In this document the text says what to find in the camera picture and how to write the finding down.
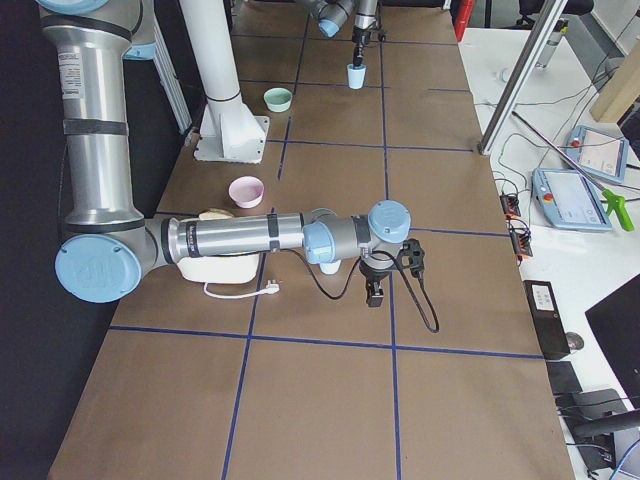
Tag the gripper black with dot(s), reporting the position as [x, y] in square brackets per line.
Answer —
[370, 274]
[358, 41]

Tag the light blue cup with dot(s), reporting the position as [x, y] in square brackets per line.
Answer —
[356, 75]
[330, 268]

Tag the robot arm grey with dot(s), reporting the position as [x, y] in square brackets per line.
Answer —
[331, 15]

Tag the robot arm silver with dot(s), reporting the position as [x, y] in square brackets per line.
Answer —
[109, 245]

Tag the green bowl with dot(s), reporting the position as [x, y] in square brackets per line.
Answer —
[278, 99]

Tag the cream toaster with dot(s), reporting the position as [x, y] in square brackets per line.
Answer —
[220, 270]

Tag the orange black connector block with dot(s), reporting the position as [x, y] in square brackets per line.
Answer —
[518, 230]

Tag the pink bowl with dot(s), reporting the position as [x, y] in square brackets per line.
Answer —
[246, 191]

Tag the black box with label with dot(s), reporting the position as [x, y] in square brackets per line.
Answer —
[546, 319]

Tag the toast slice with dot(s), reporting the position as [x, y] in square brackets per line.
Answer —
[215, 214]

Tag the teach pendant near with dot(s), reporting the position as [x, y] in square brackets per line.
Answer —
[568, 201]

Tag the teach pendant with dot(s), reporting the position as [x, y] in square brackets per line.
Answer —
[568, 201]
[600, 154]

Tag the black monitor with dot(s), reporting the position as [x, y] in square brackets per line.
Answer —
[614, 321]

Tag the teach pendant far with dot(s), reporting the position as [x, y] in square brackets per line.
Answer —
[600, 154]

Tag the white pedestal column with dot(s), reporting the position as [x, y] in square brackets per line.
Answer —
[229, 132]

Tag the aluminium frame post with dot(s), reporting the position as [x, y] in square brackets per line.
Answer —
[536, 43]

